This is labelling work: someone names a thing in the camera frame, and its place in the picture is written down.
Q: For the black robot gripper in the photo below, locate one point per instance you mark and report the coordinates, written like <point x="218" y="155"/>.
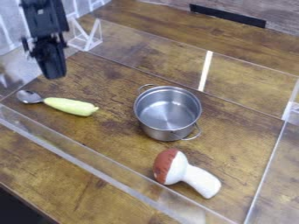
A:
<point x="47" y="23"/>

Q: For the green handled metal spoon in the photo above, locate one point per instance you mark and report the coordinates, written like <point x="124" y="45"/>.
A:
<point x="78" y="108"/>

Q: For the small steel pot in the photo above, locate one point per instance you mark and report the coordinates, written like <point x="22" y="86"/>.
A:
<point x="167" y="111"/>

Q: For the plush mushroom toy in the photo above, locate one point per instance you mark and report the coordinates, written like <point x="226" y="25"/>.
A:
<point x="171" y="169"/>

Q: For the clear acrylic barrier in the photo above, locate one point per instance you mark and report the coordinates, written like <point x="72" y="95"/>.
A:
<point x="84" y="168"/>

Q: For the clear acrylic triangle bracket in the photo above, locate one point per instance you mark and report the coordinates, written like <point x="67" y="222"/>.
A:
<point x="84" y="40"/>

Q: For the black strip on wall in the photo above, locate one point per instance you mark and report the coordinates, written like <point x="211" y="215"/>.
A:
<point x="246" y="20"/>

